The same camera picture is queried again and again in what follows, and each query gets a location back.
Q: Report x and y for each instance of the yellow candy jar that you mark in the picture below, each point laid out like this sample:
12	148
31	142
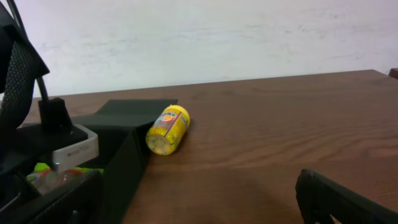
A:
167	131

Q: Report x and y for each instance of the black open gift box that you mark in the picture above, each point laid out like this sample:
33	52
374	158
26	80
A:
97	197

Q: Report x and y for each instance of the Haribo gummy candy bag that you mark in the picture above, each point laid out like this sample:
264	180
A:
45	180

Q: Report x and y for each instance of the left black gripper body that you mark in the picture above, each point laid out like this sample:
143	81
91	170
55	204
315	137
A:
32	124

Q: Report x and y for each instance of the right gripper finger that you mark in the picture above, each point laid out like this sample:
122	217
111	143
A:
322	200

